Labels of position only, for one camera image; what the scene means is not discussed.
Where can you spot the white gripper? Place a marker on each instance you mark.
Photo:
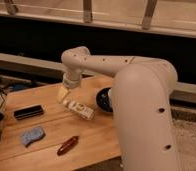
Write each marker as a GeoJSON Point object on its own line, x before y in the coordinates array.
{"type": "Point", "coordinates": [71, 80]}

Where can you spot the white bottle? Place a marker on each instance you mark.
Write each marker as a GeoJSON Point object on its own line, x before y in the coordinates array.
{"type": "Point", "coordinates": [81, 109]}

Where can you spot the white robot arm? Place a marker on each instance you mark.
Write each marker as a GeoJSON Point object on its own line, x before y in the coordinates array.
{"type": "Point", "coordinates": [140, 102]}

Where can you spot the wooden table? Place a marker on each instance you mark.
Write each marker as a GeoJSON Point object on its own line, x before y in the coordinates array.
{"type": "Point", "coordinates": [97, 138]}

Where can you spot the black bowl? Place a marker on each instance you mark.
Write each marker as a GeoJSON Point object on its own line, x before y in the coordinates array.
{"type": "Point", "coordinates": [102, 100]}

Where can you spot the black rectangular case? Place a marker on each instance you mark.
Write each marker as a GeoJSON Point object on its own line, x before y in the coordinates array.
{"type": "Point", "coordinates": [28, 112]}

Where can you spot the translucent plastic cup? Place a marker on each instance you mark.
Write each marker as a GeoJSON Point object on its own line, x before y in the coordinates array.
{"type": "Point", "coordinates": [109, 95]}

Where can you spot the blue cloth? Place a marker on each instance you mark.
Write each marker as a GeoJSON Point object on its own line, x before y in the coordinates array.
{"type": "Point", "coordinates": [32, 135]}

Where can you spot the red-brown oblong object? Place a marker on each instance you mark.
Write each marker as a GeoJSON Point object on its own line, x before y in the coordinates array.
{"type": "Point", "coordinates": [67, 145]}

